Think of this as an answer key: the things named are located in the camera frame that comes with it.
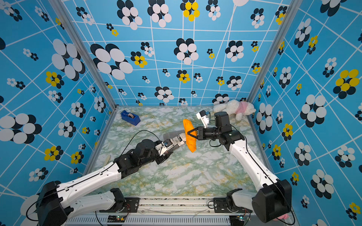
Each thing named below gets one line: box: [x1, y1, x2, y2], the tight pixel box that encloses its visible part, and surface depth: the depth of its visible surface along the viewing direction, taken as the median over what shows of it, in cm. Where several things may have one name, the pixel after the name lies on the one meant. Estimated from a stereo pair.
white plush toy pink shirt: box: [213, 99, 257, 122], surface depth 109 cm
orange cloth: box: [182, 118, 198, 154], surface depth 71 cm
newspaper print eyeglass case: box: [170, 132, 187, 147], surface depth 75 cm
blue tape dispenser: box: [120, 109, 141, 126], surface depth 110 cm
